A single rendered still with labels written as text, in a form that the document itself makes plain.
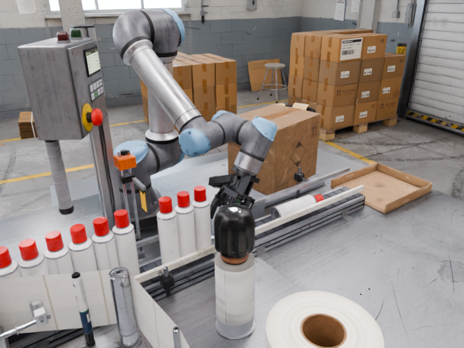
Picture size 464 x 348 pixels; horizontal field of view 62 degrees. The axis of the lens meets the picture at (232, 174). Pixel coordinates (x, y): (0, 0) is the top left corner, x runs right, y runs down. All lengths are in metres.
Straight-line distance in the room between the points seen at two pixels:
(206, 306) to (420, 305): 0.55
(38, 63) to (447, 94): 5.00
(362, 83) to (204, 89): 1.80
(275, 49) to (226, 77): 3.07
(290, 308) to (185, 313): 0.30
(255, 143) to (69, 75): 0.50
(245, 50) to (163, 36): 5.93
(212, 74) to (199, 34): 2.39
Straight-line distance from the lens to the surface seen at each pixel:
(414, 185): 1.78
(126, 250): 1.01
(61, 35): 0.88
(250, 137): 1.07
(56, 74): 0.85
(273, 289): 1.03
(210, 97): 4.46
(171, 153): 1.38
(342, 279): 1.17
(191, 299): 1.01
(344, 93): 4.61
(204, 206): 1.06
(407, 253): 1.33
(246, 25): 7.12
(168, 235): 1.04
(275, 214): 1.29
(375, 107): 5.07
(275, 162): 1.45
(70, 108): 0.86
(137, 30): 1.17
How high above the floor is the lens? 1.56
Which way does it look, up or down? 25 degrees down
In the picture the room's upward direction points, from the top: 1 degrees counter-clockwise
